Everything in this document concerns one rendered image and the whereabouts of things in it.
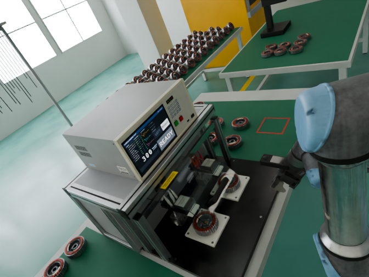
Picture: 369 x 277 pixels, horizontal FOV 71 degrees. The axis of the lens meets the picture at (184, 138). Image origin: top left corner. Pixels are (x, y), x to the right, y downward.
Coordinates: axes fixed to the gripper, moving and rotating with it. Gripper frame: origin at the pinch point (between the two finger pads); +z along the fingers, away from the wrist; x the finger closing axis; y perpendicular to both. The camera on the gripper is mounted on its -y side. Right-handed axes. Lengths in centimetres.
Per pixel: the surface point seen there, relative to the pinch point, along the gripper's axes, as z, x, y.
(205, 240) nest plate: 14.7, -30.8, -13.4
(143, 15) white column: 112, 273, -279
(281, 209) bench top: 6.8, -4.2, 8.6
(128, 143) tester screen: -20, -29, -52
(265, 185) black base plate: 9.2, 4.8, -1.4
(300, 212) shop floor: 77, 48, 35
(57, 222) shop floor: 191, -37, -163
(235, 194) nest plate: 13.6, -4.6, -11.3
